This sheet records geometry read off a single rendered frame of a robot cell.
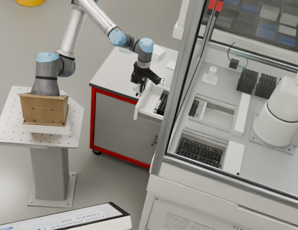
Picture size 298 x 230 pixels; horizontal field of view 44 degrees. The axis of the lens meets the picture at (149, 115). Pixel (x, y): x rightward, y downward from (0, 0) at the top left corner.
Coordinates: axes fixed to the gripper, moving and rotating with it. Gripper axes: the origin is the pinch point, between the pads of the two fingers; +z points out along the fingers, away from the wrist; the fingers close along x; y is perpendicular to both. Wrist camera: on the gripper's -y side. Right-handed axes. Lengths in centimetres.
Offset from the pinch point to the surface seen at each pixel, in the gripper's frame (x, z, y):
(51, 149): 35, 33, 41
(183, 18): -80, -7, -2
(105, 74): -22.3, 14.5, 32.0
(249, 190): 55, -16, -65
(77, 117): 20.8, 14.5, 30.7
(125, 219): 95, -29, -23
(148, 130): -11.6, 41.2, -5.6
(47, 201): 39, 89, 45
